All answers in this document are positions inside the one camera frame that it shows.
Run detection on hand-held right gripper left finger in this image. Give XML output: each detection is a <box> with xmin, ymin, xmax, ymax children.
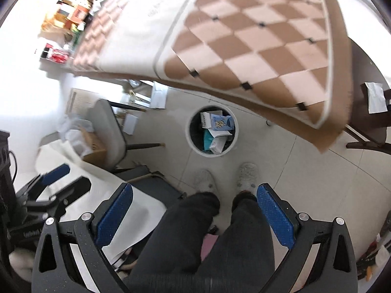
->
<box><xmin>32</xmin><ymin>182</ymin><xmax>134</xmax><ymax>293</ymax></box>

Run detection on checkered brown tablecloth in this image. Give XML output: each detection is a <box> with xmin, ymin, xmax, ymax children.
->
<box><xmin>72</xmin><ymin>0</ymin><xmax>353</xmax><ymax>155</ymax></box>

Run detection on white paper towel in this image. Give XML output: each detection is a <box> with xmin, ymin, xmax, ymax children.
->
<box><xmin>364</xmin><ymin>82</ymin><xmax>387</xmax><ymax>113</ymax></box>

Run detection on white left shoe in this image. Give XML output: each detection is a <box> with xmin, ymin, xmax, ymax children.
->
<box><xmin>195</xmin><ymin>169</ymin><xmax>216</xmax><ymax>193</ymax></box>

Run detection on dark wooden chair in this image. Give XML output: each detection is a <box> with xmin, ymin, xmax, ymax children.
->
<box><xmin>345</xmin><ymin>41</ymin><xmax>391</xmax><ymax>155</ymax></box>

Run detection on white round trash bin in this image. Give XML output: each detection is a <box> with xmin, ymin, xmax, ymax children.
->
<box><xmin>185</xmin><ymin>105</ymin><xmax>239</xmax><ymax>158</ymax></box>

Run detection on yellow packages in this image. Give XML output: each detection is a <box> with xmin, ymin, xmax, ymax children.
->
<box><xmin>42</xmin><ymin>9</ymin><xmax>68</xmax><ymax>31</ymax></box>

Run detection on pink cloth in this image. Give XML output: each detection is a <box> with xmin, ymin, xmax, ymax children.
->
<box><xmin>200</xmin><ymin>235</ymin><xmax>218</xmax><ymax>261</ymax></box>

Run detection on green teal snack bag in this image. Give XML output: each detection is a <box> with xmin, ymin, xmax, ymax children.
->
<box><xmin>202</xmin><ymin>130</ymin><xmax>219</xmax><ymax>153</ymax></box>

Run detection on red can pack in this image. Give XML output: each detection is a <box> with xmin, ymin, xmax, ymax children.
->
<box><xmin>50</xmin><ymin>50</ymin><xmax>69</xmax><ymax>64</ymax></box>

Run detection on beige board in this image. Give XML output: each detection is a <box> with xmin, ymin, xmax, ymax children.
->
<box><xmin>65</xmin><ymin>88</ymin><xmax>99</xmax><ymax>117</ymax></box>

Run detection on grey chair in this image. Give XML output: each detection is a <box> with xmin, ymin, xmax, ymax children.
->
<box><xmin>92</xmin><ymin>99</ymin><xmax>167</xmax><ymax>171</ymax></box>

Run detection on white shoe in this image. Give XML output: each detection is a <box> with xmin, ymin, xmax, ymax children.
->
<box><xmin>195</xmin><ymin>169</ymin><xmax>216</xmax><ymax>193</ymax></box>
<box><xmin>237</xmin><ymin>162</ymin><xmax>259</xmax><ymax>193</ymax></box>

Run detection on colourful packaging pile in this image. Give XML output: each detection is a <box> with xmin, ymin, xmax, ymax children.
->
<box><xmin>356</xmin><ymin>229</ymin><xmax>391</xmax><ymax>281</ymax></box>

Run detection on person's left leg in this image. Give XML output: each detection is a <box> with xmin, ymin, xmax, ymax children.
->
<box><xmin>122</xmin><ymin>191</ymin><xmax>221</xmax><ymax>293</ymax></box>

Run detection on brown cardboard box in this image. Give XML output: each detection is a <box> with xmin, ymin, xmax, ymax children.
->
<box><xmin>80</xmin><ymin>128</ymin><xmax>107</xmax><ymax>165</ymax></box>

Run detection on person's right leg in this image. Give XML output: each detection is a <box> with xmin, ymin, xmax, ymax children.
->
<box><xmin>195</xmin><ymin>191</ymin><xmax>275</xmax><ymax>293</ymax></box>

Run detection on blue cartoon tissue packet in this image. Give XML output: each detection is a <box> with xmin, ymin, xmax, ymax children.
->
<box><xmin>211</xmin><ymin>114</ymin><xmax>233</xmax><ymax>130</ymax></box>

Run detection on person's leg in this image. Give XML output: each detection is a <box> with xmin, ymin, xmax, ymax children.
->
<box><xmin>122</xmin><ymin>191</ymin><xmax>221</xmax><ymax>293</ymax></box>
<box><xmin>195</xmin><ymin>191</ymin><xmax>275</xmax><ymax>293</ymax></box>

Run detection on dark cabinet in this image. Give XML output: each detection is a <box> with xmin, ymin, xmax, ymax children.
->
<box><xmin>0</xmin><ymin>130</ymin><xmax>19</xmax><ymax>251</ymax></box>

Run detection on white right shoe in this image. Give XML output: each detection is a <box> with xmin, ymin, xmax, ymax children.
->
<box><xmin>237</xmin><ymin>162</ymin><xmax>259</xmax><ymax>193</ymax></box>

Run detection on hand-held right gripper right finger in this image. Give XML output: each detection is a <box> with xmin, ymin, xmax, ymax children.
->
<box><xmin>256</xmin><ymin>184</ymin><xmax>358</xmax><ymax>293</ymax></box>

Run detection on white sheet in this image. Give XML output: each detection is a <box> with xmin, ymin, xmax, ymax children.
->
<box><xmin>35</xmin><ymin>140</ymin><xmax>167</xmax><ymax>271</ymax></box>

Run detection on person's left forearm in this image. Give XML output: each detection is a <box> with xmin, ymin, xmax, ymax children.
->
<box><xmin>9</xmin><ymin>249</ymin><xmax>38</xmax><ymax>283</ymax></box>

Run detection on dark grey seat cushion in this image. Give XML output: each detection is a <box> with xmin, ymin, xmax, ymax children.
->
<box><xmin>114</xmin><ymin>165</ymin><xmax>187</xmax><ymax>211</ymax></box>

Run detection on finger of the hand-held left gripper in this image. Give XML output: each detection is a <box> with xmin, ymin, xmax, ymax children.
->
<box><xmin>15</xmin><ymin>164</ymin><xmax>71</xmax><ymax>202</ymax></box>
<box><xmin>24</xmin><ymin>176</ymin><xmax>92</xmax><ymax>217</ymax></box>

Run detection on crumpled white plastic bag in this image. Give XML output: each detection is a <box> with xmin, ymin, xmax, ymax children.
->
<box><xmin>58</xmin><ymin>113</ymin><xmax>94</xmax><ymax>156</ymax></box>

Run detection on orange box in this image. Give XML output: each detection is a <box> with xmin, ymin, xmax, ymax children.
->
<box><xmin>72</xmin><ymin>6</ymin><xmax>88</xmax><ymax>22</ymax></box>

